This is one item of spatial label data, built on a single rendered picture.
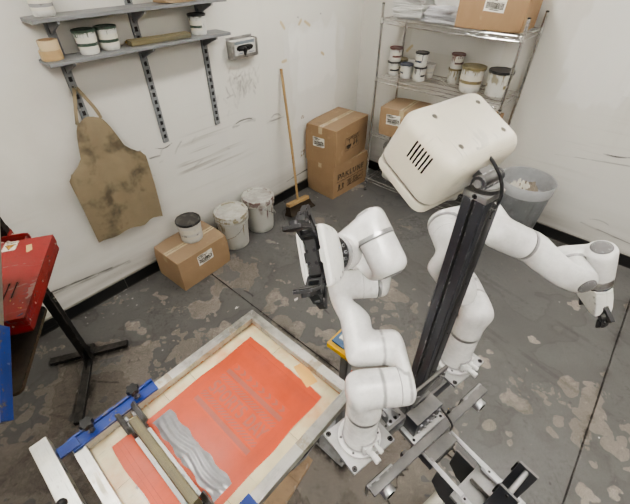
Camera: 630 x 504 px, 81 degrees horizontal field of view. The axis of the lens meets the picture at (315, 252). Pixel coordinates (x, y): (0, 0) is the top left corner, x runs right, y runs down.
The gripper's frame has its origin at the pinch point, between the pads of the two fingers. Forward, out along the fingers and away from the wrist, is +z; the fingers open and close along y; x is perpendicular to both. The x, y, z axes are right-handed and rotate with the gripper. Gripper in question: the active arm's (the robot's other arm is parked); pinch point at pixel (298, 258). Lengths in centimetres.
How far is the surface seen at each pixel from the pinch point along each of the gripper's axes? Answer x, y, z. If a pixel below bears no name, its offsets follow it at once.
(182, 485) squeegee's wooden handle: 62, 58, -37
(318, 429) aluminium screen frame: 30, 57, -68
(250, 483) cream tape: 49, 66, -52
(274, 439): 45, 58, -64
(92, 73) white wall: 162, -136, -127
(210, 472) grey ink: 61, 61, -49
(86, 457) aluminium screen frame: 98, 50, -38
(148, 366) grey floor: 183, 53, -154
